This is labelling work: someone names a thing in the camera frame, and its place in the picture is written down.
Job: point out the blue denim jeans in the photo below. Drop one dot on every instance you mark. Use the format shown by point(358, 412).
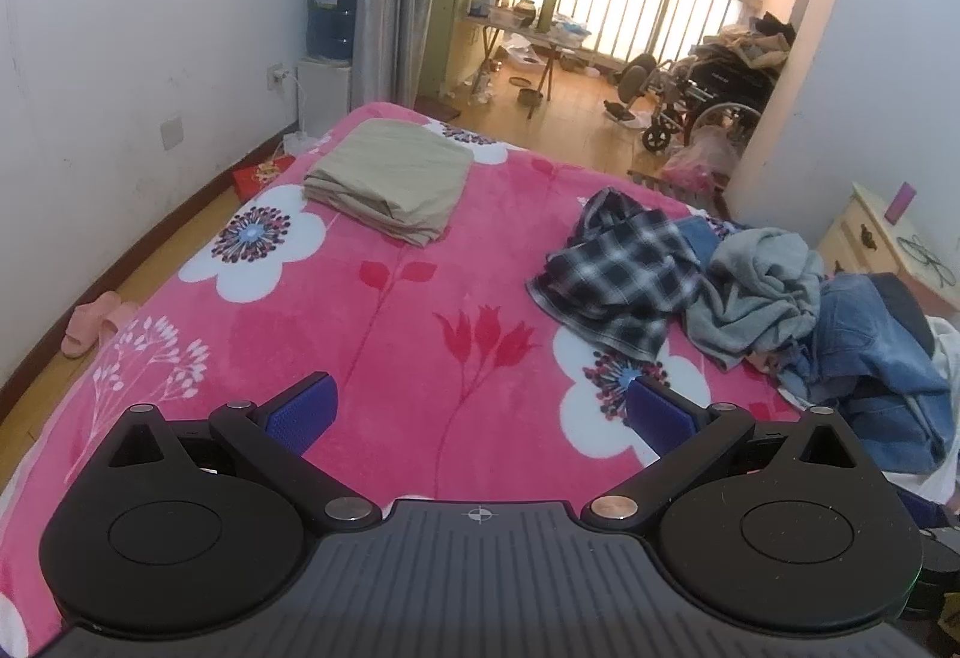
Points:
point(877, 365)

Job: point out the white water dispenser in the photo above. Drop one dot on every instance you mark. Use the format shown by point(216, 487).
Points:
point(324, 99)

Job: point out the white cloth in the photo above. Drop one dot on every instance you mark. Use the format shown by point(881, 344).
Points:
point(946, 347)

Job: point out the brown black clothes heap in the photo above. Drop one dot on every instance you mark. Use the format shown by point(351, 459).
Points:
point(757, 43)

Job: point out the cream wooden nightstand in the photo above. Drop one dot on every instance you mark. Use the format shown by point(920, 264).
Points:
point(862, 238)

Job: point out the white wall switch plate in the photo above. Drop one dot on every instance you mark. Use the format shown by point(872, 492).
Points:
point(172, 133)

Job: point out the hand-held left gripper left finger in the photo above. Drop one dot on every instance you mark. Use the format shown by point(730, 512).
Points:
point(304, 410)

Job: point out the folded beige cloth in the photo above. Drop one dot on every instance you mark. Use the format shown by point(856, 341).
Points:
point(390, 178)

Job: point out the black wheelchair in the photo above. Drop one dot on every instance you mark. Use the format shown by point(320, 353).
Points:
point(720, 84)

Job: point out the black eyeglasses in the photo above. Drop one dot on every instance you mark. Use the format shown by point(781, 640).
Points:
point(916, 245)

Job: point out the green bottle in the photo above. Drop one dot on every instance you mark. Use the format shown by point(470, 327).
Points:
point(549, 12)

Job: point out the dark grey garment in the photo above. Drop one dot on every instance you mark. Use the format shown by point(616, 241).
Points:
point(904, 305)

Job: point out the folding table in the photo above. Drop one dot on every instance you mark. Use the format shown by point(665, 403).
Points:
point(525, 28)

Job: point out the white wall outlet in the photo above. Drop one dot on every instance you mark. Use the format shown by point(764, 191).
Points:
point(277, 78)

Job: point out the white power strip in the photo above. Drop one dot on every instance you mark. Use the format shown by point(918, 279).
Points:
point(304, 142)

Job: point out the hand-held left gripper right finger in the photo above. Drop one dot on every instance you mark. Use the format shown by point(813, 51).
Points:
point(664, 418)

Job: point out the black white plaid shirt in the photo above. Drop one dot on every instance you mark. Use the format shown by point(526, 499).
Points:
point(615, 283)

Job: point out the blue water jug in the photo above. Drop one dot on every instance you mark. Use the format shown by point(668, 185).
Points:
point(331, 13)

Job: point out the grey sweatshirt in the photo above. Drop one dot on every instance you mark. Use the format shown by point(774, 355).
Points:
point(757, 290)

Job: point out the pink floral blanket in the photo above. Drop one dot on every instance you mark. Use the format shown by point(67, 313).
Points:
point(420, 328)

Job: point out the pink plastic bag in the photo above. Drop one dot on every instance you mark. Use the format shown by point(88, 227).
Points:
point(701, 159)

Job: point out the small blue cloth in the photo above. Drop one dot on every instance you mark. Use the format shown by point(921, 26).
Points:
point(701, 238)

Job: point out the red gift box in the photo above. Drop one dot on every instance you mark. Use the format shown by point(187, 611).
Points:
point(262, 177)

